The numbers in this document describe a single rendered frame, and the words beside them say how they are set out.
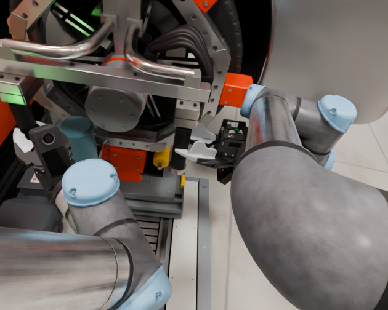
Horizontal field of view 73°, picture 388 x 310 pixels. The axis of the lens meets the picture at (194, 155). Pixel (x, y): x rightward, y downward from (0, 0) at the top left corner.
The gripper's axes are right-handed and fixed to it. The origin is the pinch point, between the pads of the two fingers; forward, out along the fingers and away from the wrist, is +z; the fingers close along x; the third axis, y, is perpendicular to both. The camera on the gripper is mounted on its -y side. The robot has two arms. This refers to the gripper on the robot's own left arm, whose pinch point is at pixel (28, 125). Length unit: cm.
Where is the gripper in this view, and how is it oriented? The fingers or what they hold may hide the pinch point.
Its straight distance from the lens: 69.0
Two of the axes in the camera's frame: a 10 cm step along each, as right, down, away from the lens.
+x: 7.2, -4.3, 5.5
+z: -6.8, -6.1, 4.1
